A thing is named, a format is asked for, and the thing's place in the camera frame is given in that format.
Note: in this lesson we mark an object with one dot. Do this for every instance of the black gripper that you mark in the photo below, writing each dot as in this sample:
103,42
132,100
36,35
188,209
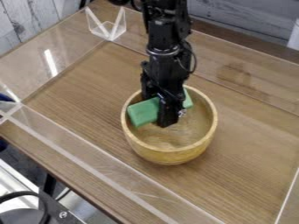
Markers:
163,76

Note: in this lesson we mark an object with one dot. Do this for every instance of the green rectangular block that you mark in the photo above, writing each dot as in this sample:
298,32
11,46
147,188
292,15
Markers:
143,112

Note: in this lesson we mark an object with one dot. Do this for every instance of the brown wooden bowl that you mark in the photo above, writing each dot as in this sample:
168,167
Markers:
179,143

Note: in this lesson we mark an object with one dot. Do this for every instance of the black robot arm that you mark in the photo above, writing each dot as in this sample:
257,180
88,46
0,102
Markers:
167,24

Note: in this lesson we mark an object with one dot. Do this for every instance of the clear acrylic front barrier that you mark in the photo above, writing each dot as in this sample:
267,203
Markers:
161,202

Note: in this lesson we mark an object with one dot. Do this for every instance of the black table leg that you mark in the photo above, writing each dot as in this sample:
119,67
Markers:
49,184

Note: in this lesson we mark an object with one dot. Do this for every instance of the clear acrylic corner bracket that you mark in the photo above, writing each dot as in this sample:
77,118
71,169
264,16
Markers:
107,30

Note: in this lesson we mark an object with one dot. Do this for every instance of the black metal base plate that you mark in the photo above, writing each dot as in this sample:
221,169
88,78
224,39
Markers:
25,215

